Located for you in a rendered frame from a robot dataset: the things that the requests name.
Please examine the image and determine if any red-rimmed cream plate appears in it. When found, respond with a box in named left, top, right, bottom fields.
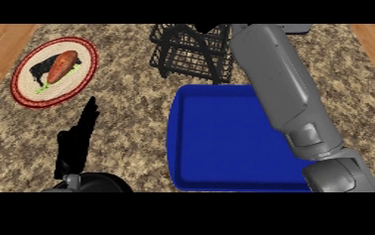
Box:
left=8, top=36, right=100, bottom=109

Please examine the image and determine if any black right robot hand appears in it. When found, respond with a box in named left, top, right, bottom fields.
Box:
left=193, top=23, right=222, bottom=35

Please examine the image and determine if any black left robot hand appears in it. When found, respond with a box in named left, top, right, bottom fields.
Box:
left=54, top=95, right=101, bottom=181

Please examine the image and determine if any black wire tiered basket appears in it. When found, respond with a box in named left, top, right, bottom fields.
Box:
left=147, top=23, right=236, bottom=85

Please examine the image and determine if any blue rectangular tray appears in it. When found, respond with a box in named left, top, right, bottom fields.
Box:
left=165, top=83, right=314, bottom=192

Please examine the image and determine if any grey flat appliance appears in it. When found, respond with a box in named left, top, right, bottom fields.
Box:
left=280, top=23, right=312, bottom=36

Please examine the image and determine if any orange sweet potato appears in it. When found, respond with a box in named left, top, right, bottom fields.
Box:
left=45, top=50, right=82, bottom=84

